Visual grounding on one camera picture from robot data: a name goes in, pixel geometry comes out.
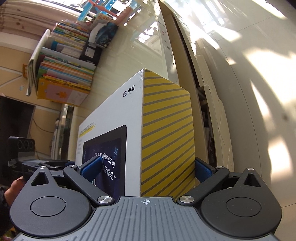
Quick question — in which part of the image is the white yellow tablet box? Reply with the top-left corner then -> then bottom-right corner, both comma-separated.
75,69 -> 195,198

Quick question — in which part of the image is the person's left hand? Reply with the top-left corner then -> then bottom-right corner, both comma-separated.
4,176 -> 26,206

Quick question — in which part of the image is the yellow pink book box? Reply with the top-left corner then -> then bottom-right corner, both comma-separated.
37,76 -> 90,106

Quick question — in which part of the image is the stack of children's books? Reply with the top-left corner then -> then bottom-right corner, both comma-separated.
37,20 -> 101,88

